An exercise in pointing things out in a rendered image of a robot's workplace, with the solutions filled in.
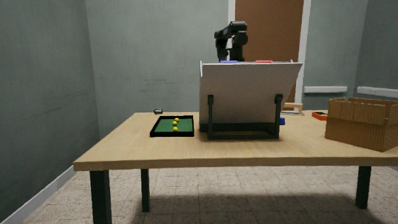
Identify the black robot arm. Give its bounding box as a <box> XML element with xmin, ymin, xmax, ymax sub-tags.
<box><xmin>214</xmin><ymin>21</ymin><xmax>248</xmax><ymax>62</ymax></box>

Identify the green tray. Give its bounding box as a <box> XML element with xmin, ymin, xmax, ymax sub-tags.
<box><xmin>150</xmin><ymin>115</ymin><xmax>194</xmax><ymax>138</ymax></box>

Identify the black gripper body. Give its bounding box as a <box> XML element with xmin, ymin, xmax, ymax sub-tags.
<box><xmin>229</xmin><ymin>47</ymin><xmax>245</xmax><ymax>62</ymax></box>

